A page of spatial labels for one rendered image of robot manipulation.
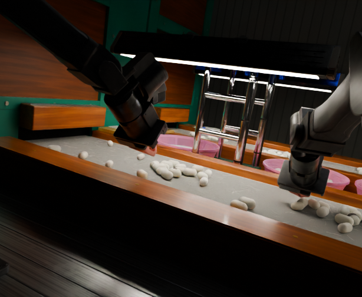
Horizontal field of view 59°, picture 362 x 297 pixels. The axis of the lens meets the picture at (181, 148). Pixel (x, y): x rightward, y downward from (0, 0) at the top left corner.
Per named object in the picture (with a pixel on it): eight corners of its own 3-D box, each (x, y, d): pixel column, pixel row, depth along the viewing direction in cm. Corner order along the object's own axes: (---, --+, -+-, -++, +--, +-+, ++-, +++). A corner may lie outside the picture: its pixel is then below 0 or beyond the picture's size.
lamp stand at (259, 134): (257, 178, 121) (282, 58, 113) (209, 165, 130) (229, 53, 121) (268, 170, 138) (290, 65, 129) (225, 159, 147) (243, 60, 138)
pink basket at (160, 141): (226, 178, 115) (230, 152, 113) (153, 172, 108) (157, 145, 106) (203, 159, 140) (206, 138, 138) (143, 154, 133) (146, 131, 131)
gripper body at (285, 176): (284, 162, 78) (284, 145, 72) (329, 173, 73) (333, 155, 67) (276, 185, 75) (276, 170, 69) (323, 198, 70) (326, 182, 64)
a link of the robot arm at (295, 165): (290, 149, 72) (290, 131, 67) (317, 149, 70) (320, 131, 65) (290, 176, 68) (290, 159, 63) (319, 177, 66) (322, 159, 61)
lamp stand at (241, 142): (219, 205, 86) (250, 34, 77) (157, 185, 95) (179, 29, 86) (240, 190, 103) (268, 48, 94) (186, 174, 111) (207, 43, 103)
